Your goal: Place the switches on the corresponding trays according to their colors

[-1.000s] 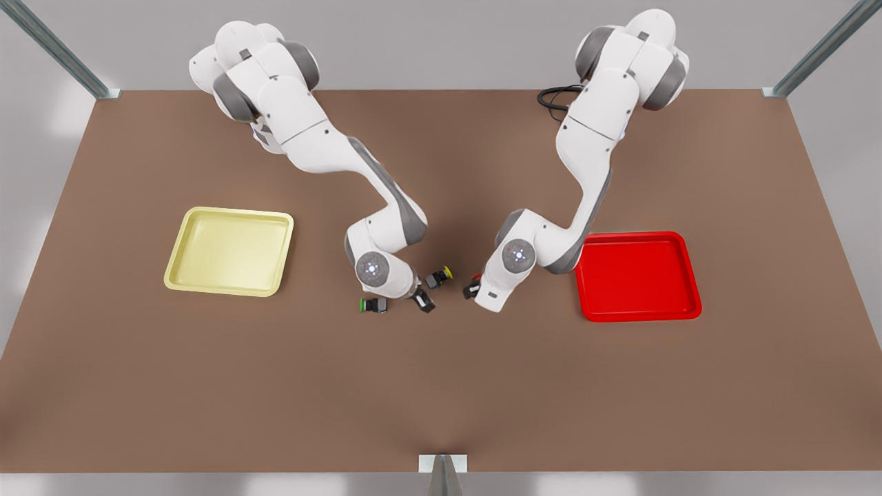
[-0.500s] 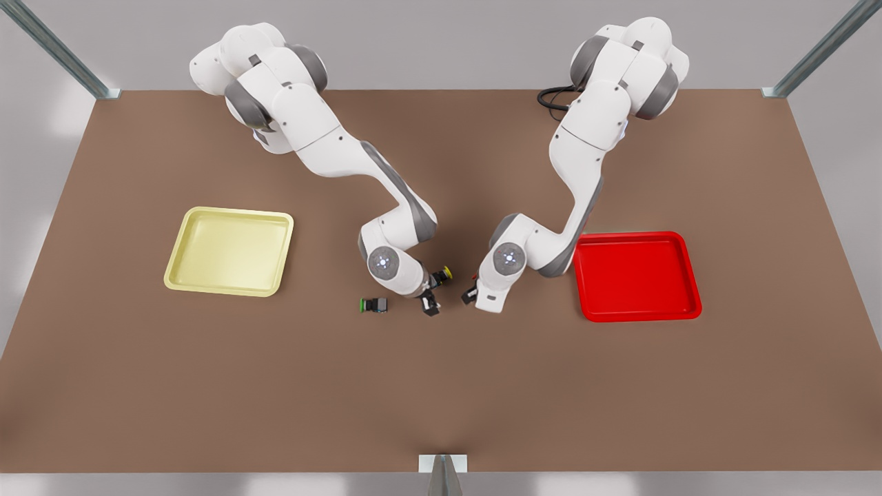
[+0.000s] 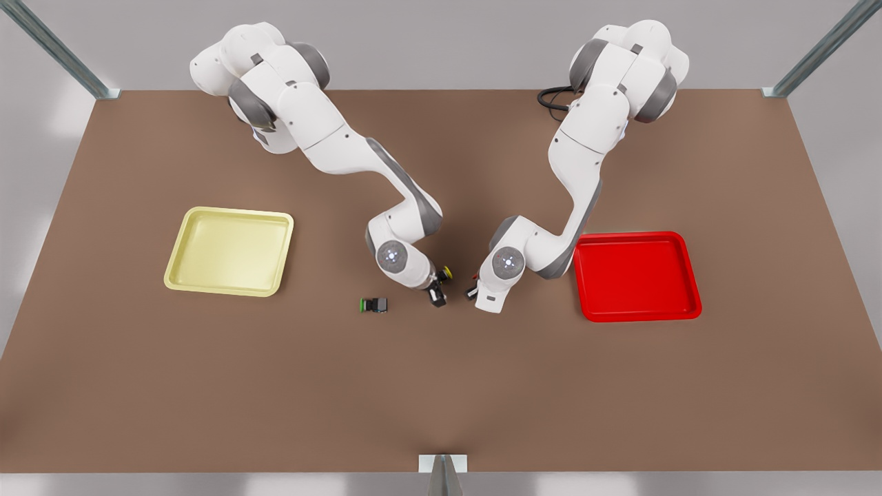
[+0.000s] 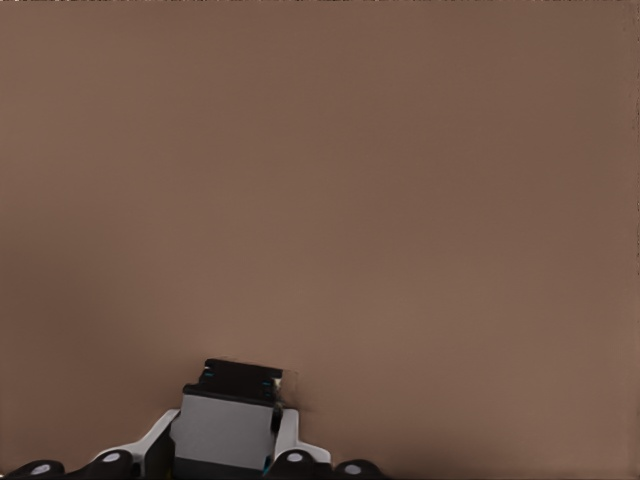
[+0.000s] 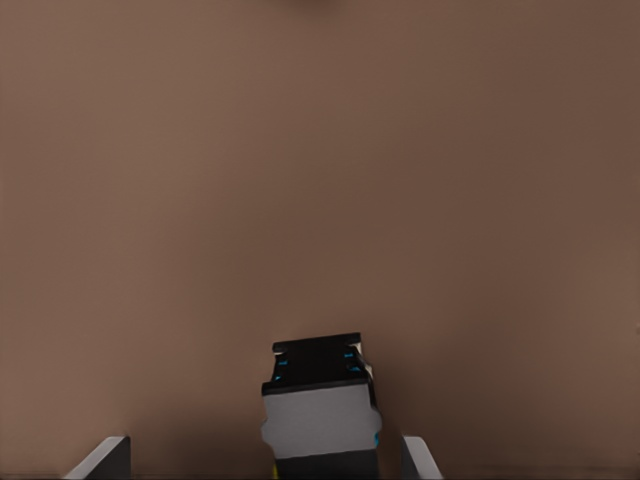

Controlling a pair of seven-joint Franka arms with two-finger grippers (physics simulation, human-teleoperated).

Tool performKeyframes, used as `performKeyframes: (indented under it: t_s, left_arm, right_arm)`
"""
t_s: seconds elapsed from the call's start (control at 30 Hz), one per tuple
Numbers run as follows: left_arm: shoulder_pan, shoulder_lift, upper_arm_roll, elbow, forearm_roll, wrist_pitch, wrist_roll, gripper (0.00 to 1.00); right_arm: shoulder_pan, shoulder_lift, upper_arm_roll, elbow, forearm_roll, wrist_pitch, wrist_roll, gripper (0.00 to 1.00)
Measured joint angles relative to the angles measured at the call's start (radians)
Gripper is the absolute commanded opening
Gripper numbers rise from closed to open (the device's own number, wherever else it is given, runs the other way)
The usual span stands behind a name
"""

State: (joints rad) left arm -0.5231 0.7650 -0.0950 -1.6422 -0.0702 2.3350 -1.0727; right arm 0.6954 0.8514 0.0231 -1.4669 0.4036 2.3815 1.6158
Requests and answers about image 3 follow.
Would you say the red square tray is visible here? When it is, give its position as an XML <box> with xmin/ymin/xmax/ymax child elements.
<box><xmin>573</xmin><ymin>231</ymin><xmax>703</xmax><ymax>323</ymax></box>

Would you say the pale yellow square tray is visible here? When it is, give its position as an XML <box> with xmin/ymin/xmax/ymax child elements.
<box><xmin>163</xmin><ymin>207</ymin><xmax>295</xmax><ymax>298</ymax></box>

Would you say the silver frame post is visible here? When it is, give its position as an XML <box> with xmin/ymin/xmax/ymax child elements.
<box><xmin>418</xmin><ymin>454</ymin><xmax>469</xmax><ymax>496</ymax></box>
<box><xmin>761</xmin><ymin>0</ymin><xmax>882</xmax><ymax>99</ymax></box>
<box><xmin>0</xmin><ymin>0</ymin><xmax>121</xmax><ymax>100</ymax></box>

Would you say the black cable loop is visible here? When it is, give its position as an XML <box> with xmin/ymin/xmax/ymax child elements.
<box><xmin>537</xmin><ymin>86</ymin><xmax>574</xmax><ymax>123</ymax></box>

